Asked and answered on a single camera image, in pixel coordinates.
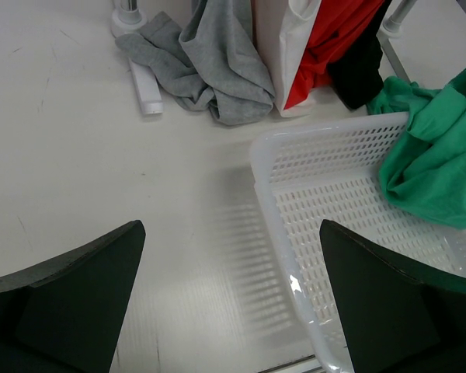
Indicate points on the black garment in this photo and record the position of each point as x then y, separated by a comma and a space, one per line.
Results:
355, 76

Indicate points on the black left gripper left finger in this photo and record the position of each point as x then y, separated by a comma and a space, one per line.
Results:
65, 314

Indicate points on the white plastic basket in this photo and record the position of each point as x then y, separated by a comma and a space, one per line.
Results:
306, 174

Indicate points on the green tank top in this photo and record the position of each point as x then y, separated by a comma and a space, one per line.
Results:
425, 171

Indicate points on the red and white garment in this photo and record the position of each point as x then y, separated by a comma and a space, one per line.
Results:
342, 23

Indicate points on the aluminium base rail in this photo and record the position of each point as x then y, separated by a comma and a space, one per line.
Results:
304, 365

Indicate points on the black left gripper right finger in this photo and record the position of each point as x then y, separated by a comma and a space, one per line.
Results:
397, 314

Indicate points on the white clothes rack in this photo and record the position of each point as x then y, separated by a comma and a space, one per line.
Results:
145, 89

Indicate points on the grey tank top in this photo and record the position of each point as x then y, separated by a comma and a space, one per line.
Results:
211, 63

